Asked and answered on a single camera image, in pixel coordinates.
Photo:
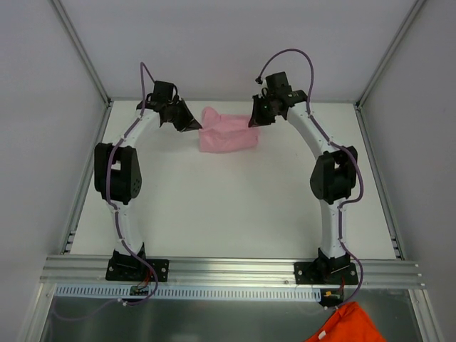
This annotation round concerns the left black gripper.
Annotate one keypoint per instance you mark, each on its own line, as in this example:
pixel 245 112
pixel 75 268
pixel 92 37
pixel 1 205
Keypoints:
pixel 172 113

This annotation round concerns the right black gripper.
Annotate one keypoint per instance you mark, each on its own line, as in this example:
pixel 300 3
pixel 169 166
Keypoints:
pixel 266 110

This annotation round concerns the pink t shirt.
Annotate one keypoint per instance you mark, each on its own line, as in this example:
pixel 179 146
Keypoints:
pixel 223 133

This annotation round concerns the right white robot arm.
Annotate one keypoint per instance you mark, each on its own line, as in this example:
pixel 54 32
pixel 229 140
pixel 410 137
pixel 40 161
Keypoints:
pixel 332 179

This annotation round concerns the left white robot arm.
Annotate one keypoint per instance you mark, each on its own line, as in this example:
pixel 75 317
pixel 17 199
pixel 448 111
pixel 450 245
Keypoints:
pixel 118 179

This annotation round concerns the orange t shirt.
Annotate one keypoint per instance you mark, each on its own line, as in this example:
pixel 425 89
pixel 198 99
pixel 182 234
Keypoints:
pixel 349 323

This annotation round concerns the left aluminium frame post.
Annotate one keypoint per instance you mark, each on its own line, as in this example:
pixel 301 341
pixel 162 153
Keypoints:
pixel 77 44

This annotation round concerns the aluminium frame post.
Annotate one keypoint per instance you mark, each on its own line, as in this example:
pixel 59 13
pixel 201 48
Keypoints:
pixel 77 44
pixel 393 46

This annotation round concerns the right aluminium frame post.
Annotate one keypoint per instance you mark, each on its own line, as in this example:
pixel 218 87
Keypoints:
pixel 393 46

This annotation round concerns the slotted cable duct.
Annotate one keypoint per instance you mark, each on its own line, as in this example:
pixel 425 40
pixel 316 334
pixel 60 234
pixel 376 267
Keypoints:
pixel 223 293

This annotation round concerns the aluminium mounting rail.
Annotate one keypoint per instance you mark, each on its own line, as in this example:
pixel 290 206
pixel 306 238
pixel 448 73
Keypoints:
pixel 180 271

